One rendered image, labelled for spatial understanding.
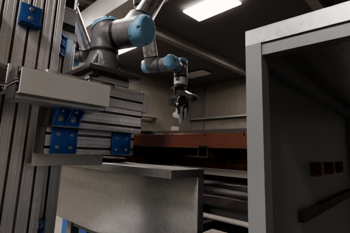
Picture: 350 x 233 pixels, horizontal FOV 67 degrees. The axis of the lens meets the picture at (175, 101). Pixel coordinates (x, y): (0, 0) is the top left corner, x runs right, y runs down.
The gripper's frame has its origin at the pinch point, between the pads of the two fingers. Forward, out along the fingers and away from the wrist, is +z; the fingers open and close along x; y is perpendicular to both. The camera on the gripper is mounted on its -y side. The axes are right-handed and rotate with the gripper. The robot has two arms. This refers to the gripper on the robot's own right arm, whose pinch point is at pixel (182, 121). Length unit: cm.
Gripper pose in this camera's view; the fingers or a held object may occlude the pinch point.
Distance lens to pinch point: 142.3
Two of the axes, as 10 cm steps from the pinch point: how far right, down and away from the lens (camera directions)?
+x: -6.5, -1.5, -7.4
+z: -0.3, 9.9, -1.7
